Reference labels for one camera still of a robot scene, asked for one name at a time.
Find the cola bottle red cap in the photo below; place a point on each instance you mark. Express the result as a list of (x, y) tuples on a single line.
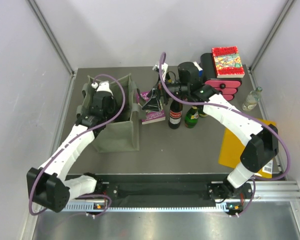
[(175, 114)]

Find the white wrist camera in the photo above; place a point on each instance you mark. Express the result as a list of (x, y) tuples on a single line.
[(164, 69), (103, 86)]

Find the aluminium frame rail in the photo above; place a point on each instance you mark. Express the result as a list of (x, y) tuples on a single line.
[(277, 191)]

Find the blue juice carton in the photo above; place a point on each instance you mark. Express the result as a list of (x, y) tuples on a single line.
[(200, 70)]

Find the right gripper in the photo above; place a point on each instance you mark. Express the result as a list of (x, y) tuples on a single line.
[(153, 104)]

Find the black pink drawer unit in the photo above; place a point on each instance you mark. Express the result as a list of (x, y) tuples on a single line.
[(228, 87)]

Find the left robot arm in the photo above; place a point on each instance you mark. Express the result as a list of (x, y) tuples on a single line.
[(47, 185)]

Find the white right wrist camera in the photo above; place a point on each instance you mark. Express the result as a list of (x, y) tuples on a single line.
[(164, 69)]

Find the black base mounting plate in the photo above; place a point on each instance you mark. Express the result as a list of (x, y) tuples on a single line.
[(168, 190)]

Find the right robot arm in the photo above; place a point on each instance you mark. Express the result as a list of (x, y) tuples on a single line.
[(260, 141)]

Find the red comic book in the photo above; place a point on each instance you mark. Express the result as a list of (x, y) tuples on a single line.
[(227, 62)]

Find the green canvas bag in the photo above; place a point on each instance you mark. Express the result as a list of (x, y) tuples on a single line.
[(120, 134)]

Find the purple treehouse book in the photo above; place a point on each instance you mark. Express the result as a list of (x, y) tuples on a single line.
[(151, 116)]

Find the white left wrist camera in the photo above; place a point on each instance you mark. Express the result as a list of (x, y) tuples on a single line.
[(103, 86)]

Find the yellow folder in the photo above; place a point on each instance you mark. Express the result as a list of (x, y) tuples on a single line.
[(231, 150)]

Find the clear green-cap bottle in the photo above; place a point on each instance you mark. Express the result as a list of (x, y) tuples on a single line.
[(252, 99)]

